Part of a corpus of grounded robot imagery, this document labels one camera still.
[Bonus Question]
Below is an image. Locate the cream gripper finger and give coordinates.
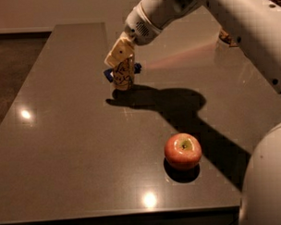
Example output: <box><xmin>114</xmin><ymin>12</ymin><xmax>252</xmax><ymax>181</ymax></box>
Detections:
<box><xmin>128</xmin><ymin>55</ymin><xmax>135</xmax><ymax>87</ymax></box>
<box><xmin>104</xmin><ymin>55</ymin><xmax>120</xmax><ymax>68</ymax></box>

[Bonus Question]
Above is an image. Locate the orange soda can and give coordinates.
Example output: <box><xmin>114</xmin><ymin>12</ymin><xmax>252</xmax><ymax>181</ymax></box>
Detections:
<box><xmin>113</xmin><ymin>58</ymin><xmax>131</xmax><ymax>91</ymax></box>

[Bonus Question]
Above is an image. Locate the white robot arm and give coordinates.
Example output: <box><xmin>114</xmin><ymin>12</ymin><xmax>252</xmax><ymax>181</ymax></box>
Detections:
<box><xmin>104</xmin><ymin>0</ymin><xmax>281</xmax><ymax>225</ymax></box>

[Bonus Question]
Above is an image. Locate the blue rxbar blueberry wrapper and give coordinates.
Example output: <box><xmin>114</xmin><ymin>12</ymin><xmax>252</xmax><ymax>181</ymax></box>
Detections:
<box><xmin>103</xmin><ymin>63</ymin><xmax>141</xmax><ymax>83</ymax></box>

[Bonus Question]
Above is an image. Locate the snack jar with black lid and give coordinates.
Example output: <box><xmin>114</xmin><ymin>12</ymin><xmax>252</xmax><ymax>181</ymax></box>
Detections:
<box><xmin>218</xmin><ymin>28</ymin><xmax>238</xmax><ymax>47</ymax></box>

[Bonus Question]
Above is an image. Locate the red apple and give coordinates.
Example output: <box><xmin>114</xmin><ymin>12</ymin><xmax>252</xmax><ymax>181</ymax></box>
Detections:
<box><xmin>164</xmin><ymin>133</ymin><xmax>202</xmax><ymax>171</ymax></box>

